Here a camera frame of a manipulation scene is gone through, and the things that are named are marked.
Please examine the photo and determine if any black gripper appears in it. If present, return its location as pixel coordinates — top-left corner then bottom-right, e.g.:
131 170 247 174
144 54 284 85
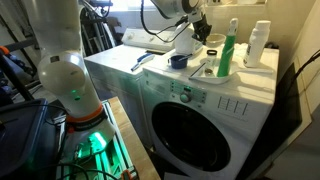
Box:
189 13 212 45

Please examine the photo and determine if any small white bowl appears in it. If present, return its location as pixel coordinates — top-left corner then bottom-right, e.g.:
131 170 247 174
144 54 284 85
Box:
206 33 226 48

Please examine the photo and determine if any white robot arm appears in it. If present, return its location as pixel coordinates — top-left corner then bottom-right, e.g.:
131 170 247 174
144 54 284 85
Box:
24 0 115 141

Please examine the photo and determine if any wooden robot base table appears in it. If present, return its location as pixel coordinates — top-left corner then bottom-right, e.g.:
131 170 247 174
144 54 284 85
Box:
56 96 162 180

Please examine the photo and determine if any white front-load washing machine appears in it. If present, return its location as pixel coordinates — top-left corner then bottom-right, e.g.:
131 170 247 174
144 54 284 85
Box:
142 45 279 180

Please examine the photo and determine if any large white detergent jug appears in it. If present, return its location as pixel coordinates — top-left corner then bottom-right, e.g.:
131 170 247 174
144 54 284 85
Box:
174 23 203 55

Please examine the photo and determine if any blue measuring cup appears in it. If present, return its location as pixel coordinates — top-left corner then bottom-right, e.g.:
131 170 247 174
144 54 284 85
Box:
168 54 191 69

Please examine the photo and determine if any white plastic tray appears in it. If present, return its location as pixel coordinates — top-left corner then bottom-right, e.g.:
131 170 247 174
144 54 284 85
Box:
189 60 273 85

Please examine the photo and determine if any green spray bottle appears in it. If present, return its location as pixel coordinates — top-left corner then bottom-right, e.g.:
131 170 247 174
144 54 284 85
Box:
217 18 238 77

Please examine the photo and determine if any blue white scrub brush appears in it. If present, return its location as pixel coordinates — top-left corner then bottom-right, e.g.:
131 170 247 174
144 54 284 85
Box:
131 53 155 71

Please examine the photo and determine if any white plastic bottle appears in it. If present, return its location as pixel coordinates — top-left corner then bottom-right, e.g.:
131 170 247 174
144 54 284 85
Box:
243 20 271 68

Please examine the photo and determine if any bicycle in background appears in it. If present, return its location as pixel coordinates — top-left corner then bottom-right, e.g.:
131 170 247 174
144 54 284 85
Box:
78 0 116 56

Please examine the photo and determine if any dark blue storage bin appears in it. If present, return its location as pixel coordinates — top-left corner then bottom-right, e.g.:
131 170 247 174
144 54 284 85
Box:
0 99 59 180

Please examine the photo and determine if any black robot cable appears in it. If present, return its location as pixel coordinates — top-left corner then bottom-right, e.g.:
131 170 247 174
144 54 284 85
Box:
139 0 189 44

